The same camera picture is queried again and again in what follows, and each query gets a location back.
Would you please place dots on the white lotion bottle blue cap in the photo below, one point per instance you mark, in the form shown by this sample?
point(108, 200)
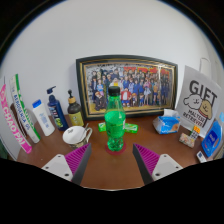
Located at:
point(43, 118)

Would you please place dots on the blue tissue pack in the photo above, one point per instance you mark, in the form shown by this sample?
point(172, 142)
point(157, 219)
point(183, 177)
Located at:
point(168, 123)

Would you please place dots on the framed group picture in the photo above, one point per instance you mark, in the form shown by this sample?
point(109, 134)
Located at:
point(147, 85)

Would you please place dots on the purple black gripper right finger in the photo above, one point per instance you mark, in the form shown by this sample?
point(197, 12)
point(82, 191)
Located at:
point(153, 166)

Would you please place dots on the blue plastic package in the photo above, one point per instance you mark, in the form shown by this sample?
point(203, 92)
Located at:
point(214, 136)

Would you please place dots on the yellow black pump bottle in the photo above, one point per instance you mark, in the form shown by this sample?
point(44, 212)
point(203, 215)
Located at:
point(74, 111)

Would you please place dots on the white gift paper bag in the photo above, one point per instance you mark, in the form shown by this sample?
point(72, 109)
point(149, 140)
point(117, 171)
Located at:
point(199, 99)

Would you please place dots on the small white blue item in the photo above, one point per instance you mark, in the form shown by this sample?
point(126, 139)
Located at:
point(201, 157)

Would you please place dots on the white blue green tall box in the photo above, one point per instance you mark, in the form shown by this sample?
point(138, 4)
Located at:
point(21, 110)

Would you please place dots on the pink white tall box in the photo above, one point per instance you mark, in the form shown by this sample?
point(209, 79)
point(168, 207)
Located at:
point(11, 122)

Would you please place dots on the small brown card box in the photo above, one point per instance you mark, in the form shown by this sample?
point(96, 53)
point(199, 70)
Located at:
point(187, 140)

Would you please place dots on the dark blue pump bottle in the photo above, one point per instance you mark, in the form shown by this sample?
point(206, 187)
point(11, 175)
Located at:
point(56, 111)

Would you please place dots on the green small packet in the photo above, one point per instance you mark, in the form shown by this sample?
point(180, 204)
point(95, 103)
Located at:
point(102, 127)
point(131, 128)

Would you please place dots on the green small packet left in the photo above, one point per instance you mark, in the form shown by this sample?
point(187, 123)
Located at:
point(102, 127)

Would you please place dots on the red round coaster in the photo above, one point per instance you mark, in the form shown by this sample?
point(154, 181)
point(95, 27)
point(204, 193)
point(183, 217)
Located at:
point(116, 152)

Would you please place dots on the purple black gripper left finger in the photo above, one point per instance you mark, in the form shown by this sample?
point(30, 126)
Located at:
point(72, 166)

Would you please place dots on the green small packet right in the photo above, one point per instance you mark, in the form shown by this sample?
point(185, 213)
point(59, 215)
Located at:
point(131, 128)

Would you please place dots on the green plastic bottle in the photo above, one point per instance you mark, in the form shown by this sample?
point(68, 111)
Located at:
point(114, 119)

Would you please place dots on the white ceramic mug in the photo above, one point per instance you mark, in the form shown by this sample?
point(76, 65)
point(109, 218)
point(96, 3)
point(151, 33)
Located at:
point(72, 136)

